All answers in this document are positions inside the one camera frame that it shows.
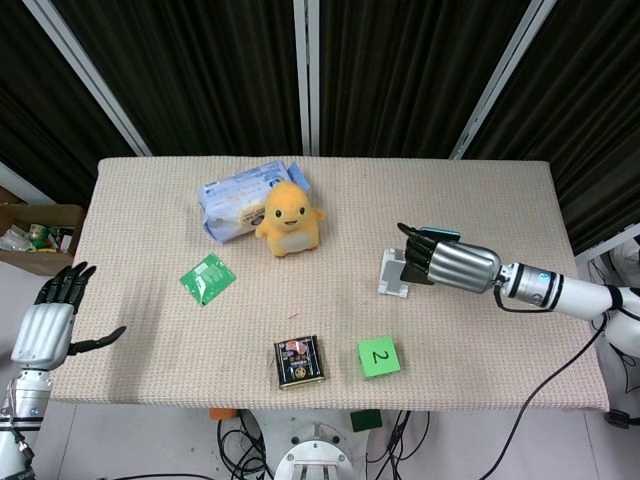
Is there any cardboard box with clutter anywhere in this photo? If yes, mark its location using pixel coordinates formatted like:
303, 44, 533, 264
0, 185, 85, 277

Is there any white metal frame post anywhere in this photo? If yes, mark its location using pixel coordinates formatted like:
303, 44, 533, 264
291, 0, 321, 156
449, 0, 557, 161
21, 0, 153, 157

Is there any robot base column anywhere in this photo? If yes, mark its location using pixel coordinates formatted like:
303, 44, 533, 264
248, 409, 383, 480

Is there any black square tin can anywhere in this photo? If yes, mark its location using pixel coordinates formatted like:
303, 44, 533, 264
272, 334, 328, 390

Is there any orange plush toy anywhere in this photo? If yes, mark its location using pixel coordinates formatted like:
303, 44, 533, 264
255, 180, 327, 259

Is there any blue wet wipes pack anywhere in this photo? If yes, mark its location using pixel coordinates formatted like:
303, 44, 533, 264
199, 159, 314, 244

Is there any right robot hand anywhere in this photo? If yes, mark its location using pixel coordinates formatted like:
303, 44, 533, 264
396, 222, 502, 295

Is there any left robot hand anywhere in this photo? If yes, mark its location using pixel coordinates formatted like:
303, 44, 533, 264
10, 262, 128, 372

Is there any black smartphone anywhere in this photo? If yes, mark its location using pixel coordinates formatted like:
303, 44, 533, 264
399, 226, 461, 287

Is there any beige woven tablecloth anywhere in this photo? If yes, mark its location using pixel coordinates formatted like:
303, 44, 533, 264
49, 157, 612, 413

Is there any white phone stand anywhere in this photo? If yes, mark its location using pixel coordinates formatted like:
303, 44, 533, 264
375, 247, 412, 299

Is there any green sachet packet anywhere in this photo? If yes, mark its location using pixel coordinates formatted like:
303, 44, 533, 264
179, 252, 236, 308

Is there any green cube with number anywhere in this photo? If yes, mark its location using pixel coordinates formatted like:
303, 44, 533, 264
355, 336, 403, 380

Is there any black curtain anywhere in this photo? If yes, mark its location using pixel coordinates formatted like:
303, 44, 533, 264
0, 0, 640, 256

